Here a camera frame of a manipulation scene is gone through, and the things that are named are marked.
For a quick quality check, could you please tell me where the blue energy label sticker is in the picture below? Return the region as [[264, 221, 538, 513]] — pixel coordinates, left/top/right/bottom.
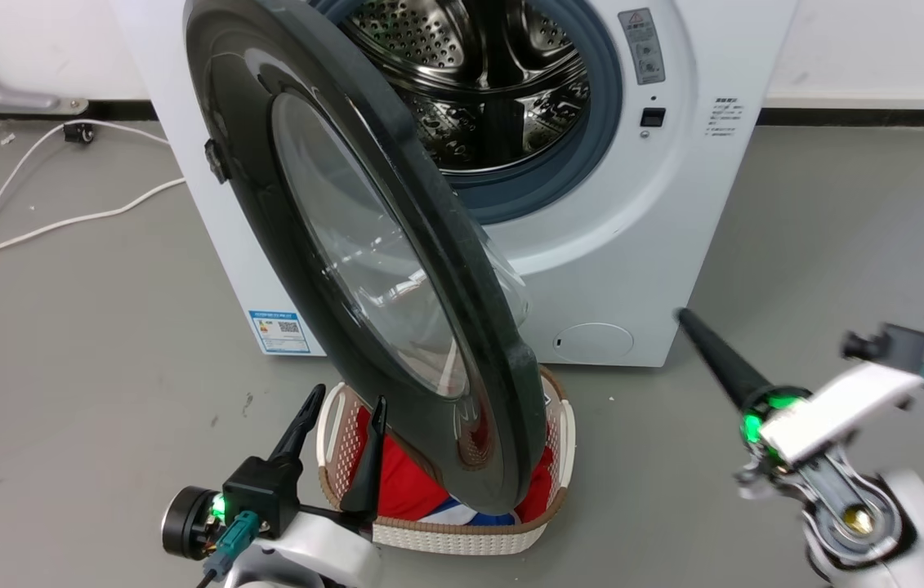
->
[[248, 310, 311, 355]]

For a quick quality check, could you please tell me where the perforated steel washer drum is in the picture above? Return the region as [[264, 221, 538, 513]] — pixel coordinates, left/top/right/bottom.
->
[[333, 0, 593, 174]]

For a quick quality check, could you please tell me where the red garment with stripes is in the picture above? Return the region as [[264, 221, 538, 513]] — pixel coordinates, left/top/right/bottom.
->
[[355, 407, 557, 526]]

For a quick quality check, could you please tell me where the white front-load washing machine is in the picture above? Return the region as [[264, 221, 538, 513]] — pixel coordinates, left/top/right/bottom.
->
[[110, 0, 799, 368]]

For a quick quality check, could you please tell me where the grey warning sticker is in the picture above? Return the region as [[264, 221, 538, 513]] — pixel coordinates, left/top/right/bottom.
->
[[618, 8, 667, 86]]

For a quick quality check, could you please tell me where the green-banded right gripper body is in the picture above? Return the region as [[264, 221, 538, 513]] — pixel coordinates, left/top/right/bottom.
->
[[736, 384, 815, 478]]

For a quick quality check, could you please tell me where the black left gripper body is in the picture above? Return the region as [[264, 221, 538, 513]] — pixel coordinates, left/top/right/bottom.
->
[[161, 454, 304, 561]]

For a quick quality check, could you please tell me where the grey-blue rubber door gasket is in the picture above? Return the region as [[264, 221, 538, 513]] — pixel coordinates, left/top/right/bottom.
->
[[310, 0, 624, 226]]

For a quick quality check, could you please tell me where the white power cable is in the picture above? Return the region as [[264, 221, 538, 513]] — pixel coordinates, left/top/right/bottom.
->
[[0, 176, 187, 269]]

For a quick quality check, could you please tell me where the white woven laundry basket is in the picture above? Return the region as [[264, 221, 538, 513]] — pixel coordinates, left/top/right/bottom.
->
[[316, 366, 577, 557]]

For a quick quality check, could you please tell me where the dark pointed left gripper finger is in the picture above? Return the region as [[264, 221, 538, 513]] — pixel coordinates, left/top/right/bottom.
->
[[268, 384, 327, 473], [341, 395, 388, 515]]

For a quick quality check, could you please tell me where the black round washing machine door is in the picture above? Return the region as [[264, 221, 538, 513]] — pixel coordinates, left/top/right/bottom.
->
[[182, 0, 549, 517]]

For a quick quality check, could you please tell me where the teal left cable connector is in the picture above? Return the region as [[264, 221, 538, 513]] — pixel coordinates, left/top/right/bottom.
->
[[199, 510, 261, 586]]

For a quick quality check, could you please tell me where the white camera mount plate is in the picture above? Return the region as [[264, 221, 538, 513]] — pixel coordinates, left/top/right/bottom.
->
[[759, 362, 924, 468]]

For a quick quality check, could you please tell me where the small printed text label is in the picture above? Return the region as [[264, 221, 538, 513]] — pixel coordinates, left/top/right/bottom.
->
[[705, 96, 745, 139]]

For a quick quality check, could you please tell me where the round white filter cover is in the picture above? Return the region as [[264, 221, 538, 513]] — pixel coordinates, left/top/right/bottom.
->
[[553, 323, 636, 363]]

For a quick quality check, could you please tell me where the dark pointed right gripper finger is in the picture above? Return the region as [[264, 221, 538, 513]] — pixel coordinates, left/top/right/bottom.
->
[[675, 307, 774, 409]]

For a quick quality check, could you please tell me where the black door latch hook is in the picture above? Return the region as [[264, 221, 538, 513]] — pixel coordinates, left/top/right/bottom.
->
[[204, 137, 230, 185]]

